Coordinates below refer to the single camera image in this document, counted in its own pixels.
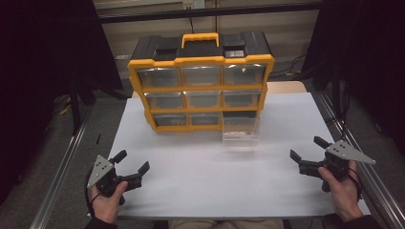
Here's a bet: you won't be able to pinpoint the person's left hand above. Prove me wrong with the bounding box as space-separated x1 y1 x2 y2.
90 180 129 223

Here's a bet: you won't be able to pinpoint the hand-held gripper cable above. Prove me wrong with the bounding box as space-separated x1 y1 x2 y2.
84 176 96 219
348 166 364 201

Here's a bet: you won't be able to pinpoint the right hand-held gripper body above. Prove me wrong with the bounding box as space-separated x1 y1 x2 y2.
298 139 377 194

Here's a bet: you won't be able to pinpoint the person's right hand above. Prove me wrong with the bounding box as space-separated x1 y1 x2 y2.
317 160 364 221

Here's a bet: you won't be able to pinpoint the black horizontal bar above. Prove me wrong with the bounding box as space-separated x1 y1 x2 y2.
96 2 323 25

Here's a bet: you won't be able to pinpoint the set of shut clear drawers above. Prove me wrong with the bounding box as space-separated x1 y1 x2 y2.
137 64 266 127

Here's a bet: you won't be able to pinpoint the person's beige pants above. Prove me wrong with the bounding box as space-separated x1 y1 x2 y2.
167 219 285 229

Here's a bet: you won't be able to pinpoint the white table cover sheet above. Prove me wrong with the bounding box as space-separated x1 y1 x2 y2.
108 92 372 220

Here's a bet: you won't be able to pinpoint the right hand-held gripper cable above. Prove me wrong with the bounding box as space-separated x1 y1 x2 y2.
348 166 364 201

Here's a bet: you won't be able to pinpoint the yellow black organizer cabinet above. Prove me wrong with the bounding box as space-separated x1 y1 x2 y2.
127 31 275 134

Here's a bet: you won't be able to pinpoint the dark curtain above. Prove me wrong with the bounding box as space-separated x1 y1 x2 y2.
302 0 405 147
0 0 123 204

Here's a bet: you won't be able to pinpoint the yellow floor cable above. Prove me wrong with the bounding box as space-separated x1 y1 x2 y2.
52 94 73 116

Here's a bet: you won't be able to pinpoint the left hand-held gripper cable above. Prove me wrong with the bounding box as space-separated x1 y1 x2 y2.
84 176 96 219

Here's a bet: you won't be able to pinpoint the pulled-out clear plastic drawer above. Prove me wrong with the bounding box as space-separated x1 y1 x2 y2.
222 111 261 147

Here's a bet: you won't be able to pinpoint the aluminium frame rail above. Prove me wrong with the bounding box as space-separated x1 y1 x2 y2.
29 104 95 229
313 91 405 229

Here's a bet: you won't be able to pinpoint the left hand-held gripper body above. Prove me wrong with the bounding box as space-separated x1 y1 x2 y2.
86 155 143 206

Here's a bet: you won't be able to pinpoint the black floor cable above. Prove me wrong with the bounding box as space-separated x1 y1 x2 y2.
270 54 307 77

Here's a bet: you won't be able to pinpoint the white wall outlet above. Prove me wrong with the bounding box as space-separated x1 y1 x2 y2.
182 0 205 10

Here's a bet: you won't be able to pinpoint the black metal stand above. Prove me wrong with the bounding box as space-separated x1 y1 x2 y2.
68 73 128 136

